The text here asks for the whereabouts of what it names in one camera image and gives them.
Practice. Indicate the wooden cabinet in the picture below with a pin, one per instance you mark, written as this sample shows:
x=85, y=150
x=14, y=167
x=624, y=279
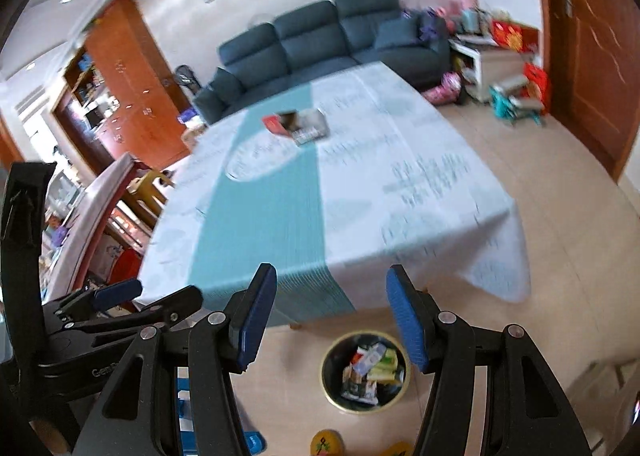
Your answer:
x=130, y=85

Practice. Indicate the wooden dining table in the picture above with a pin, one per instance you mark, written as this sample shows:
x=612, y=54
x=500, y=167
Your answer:
x=92, y=216

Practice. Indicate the white side cabinet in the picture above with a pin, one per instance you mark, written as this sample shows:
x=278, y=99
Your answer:
x=492, y=70

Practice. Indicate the yellow plastic stool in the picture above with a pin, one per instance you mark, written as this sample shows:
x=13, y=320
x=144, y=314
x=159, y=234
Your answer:
x=145, y=188

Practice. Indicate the wooden door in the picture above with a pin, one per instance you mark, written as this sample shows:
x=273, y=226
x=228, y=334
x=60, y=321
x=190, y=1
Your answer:
x=590, y=50

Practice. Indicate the pale green appliance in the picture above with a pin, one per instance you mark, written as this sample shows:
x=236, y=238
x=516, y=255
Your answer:
x=474, y=20

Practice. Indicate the table with tree-pattern cloth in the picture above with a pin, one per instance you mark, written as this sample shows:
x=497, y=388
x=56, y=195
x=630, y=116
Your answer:
x=350, y=196

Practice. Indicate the red brown snack bag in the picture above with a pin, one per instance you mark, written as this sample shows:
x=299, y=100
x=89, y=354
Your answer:
x=274, y=123

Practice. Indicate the person's left yellow slipper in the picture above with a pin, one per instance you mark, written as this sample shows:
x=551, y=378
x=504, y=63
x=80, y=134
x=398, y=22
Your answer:
x=327, y=443

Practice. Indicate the pink patterned bag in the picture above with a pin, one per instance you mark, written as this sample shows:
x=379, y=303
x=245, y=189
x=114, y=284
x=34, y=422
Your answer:
x=442, y=89

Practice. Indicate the teal step stools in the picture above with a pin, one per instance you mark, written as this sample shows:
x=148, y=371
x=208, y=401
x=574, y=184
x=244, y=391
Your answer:
x=515, y=103

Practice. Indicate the dark blue sofa cushion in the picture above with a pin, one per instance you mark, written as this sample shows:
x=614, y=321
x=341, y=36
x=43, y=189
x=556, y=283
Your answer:
x=397, y=34
x=227, y=81

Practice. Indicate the black racket bag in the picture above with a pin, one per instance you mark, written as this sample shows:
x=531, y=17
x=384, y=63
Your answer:
x=187, y=78

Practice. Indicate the dark bin with yellow rim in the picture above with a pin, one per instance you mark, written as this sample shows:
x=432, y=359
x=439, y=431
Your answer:
x=332, y=386

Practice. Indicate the person's right yellow slipper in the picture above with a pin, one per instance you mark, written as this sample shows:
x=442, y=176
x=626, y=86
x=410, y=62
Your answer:
x=399, y=450

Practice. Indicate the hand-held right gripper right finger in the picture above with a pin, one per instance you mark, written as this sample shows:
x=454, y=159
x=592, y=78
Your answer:
x=407, y=318

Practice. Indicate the cardboard box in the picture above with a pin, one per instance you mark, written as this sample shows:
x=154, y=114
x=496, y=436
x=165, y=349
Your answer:
x=194, y=135

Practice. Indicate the red gift box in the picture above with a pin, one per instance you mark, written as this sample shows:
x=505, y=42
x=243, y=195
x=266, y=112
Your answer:
x=515, y=35

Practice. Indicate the blue plastic stool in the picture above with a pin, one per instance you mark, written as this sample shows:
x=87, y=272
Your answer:
x=185, y=416

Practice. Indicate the red gift bag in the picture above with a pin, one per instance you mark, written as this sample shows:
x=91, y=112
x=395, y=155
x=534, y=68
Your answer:
x=536, y=85

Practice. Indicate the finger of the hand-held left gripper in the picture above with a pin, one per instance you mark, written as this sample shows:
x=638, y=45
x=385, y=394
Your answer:
x=170, y=303
x=117, y=293

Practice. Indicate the red plastic container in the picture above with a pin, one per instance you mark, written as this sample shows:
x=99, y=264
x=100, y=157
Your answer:
x=126, y=267

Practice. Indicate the silver foil bag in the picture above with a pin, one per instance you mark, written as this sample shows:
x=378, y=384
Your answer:
x=312, y=125

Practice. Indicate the person's yellow slipper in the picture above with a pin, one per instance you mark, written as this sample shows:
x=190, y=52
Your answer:
x=327, y=443
x=399, y=450

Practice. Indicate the blue sofa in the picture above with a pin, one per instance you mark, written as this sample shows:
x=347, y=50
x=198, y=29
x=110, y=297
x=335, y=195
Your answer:
x=310, y=35

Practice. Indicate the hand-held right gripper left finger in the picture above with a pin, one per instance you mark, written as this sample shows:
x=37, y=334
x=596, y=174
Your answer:
x=255, y=321

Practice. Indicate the purple backpack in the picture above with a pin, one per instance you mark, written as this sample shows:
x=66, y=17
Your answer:
x=432, y=23

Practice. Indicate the purple packet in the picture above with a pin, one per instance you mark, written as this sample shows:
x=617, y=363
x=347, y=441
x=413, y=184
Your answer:
x=189, y=116

